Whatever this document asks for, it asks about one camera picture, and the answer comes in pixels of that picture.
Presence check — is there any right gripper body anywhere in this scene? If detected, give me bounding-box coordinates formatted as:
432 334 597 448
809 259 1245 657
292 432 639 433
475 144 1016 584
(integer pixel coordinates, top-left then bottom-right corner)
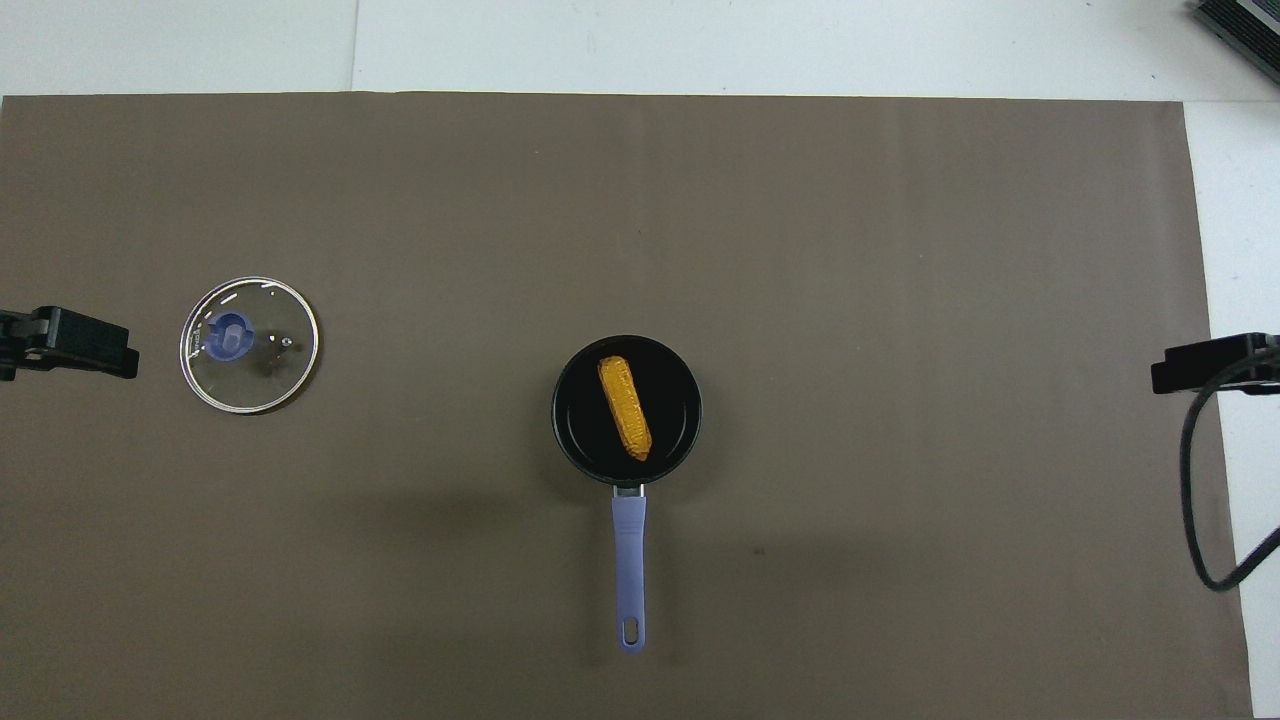
1249 332 1280 394

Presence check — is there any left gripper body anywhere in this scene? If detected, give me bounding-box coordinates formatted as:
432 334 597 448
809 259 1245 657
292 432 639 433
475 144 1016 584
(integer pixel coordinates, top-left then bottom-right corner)
0 310 41 383

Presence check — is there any glass lid purple knob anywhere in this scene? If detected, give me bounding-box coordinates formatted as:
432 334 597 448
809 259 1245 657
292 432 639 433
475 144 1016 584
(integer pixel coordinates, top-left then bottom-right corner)
179 277 321 415

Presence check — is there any yellow toy corn cob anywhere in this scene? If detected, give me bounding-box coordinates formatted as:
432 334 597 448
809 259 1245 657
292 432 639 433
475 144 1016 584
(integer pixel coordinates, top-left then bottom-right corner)
598 355 653 463

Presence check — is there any dark grey ribbed device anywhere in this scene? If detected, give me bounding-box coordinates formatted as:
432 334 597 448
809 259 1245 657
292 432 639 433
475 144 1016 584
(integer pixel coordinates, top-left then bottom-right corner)
1193 0 1280 59

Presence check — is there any brown table mat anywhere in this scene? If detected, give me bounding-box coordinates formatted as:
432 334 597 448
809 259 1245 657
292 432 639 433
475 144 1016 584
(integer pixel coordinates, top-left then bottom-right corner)
0 92 1253 720

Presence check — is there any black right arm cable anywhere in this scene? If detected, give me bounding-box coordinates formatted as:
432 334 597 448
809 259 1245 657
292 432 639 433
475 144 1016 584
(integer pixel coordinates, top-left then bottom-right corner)
1180 348 1280 593

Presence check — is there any black pot purple handle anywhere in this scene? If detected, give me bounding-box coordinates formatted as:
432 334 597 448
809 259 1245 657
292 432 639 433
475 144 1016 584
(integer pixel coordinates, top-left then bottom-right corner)
551 335 704 655

